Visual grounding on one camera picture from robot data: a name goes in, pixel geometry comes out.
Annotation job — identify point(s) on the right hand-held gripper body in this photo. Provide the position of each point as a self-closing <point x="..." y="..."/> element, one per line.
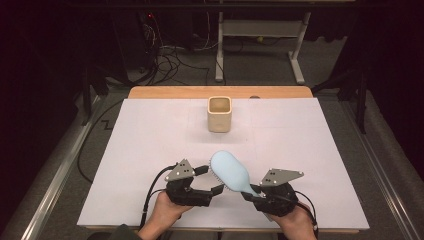
<point x="278" y="200"/>

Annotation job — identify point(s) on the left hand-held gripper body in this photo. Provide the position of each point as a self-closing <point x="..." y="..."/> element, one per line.
<point x="186" y="195"/>

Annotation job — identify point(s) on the light blue hairbrush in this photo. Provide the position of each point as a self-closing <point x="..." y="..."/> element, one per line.
<point x="230" y="171"/>

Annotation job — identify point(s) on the beige square cup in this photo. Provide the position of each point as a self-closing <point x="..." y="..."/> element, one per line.
<point x="219" y="121"/>

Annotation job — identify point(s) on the person's left hand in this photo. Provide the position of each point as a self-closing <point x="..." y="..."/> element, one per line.
<point x="163" y="215"/>

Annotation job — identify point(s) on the person's right hand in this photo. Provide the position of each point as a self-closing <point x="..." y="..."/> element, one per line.
<point x="298" y="226"/>

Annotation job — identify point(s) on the white table sheet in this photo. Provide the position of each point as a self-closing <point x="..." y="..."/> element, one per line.
<point x="140" y="146"/>

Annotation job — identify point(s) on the person's dark sleeve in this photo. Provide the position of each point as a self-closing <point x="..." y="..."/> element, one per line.
<point x="123" y="234"/>

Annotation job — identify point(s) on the black metal stand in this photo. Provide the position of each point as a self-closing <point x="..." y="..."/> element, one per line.
<point x="87" y="96"/>
<point x="361" y="100"/>

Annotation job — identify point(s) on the small yellow floor object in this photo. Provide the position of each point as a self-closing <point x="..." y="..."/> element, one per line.
<point x="260" y="39"/>

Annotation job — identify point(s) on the aluminium floor rail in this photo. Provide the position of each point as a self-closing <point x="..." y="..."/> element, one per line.
<point x="380" y="176"/>
<point x="60" y="173"/>

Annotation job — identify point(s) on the white metal stand frame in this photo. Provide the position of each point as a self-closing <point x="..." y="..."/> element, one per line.
<point x="260" y="28"/>

